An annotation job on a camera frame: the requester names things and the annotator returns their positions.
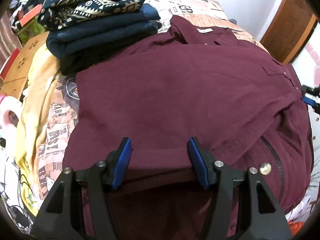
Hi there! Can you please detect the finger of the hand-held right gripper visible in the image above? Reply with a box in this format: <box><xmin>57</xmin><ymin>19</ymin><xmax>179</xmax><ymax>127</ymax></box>
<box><xmin>301</xmin><ymin>85</ymin><xmax>320</xmax><ymax>111</ymax></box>

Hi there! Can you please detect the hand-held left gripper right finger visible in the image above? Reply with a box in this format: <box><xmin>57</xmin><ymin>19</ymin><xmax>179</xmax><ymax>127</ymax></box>
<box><xmin>187</xmin><ymin>136</ymin><xmax>293</xmax><ymax>240</ymax></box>

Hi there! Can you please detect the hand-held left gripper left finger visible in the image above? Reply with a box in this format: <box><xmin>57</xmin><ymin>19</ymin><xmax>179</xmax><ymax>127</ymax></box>
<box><xmin>30</xmin><ymin>137</ymin><xmax>133</xmax><ymax>240</ymax></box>

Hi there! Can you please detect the maroon shirt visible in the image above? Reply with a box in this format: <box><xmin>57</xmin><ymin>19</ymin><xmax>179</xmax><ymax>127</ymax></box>
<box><xmin>62</xmin><ymin>15</ymin><xmax>314</xmax><ymax>240</ymax></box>

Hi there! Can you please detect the wooden door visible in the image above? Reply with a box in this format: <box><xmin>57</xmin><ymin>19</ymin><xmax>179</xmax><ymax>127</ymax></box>
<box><xmin>260</xmin><ymin>0</ymin><xmax>318</xmax><ymax>64</ymax></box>

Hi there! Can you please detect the yellow cloth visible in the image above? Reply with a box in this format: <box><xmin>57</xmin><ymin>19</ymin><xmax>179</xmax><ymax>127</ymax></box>
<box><xmin>15</xmin><ymin>47</ymin><xmax>61</xmax><ymax>217</ymax></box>

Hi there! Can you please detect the black folded garment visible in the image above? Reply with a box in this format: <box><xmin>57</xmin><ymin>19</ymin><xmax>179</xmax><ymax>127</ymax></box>
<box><xmin>59</xmin><ymin>26</ymin><xmax>160</xmax><ymax>76</ymax></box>

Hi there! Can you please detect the pink white plastic object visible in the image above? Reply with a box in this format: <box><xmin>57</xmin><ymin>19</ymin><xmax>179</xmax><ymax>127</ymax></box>
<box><xmin>0</xmin><ymin>94</ymin><xmax>24</xmax><ymax>130</ymax></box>

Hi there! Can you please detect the blue folded fleece garment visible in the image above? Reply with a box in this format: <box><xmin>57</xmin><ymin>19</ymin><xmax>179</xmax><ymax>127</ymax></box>
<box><xmin>46</xmin><ymin>2</ymin><xmax>161</xmax><ymax>58</ymax></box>

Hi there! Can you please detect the cardboard box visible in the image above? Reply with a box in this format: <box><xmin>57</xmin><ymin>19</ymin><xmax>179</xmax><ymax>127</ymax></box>
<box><xmin>0</xmin><ymin>31</ymin><xmax>50</xmax><ymax>100</ymax></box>

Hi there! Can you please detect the newspaper print bedsheet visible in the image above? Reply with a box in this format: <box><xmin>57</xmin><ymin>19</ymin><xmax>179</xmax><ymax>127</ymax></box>
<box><xmin>32</xmin><ymin>0</ymin><xmax>320</xmax><ymax>230</ymax></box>

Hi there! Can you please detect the navy patterned folded cloth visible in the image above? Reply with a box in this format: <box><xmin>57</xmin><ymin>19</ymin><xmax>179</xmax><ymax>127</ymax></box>
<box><xmin>37</xmin><ymin>0</ymin><xmax>146</xmax><ymax>32</ymax></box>

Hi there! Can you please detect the orange red tag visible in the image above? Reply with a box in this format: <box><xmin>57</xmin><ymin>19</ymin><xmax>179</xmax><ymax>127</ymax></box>
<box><xmin>19</xmin><ymin>4</ymin><xmax>41</xmax><ymax>27</ymax></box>

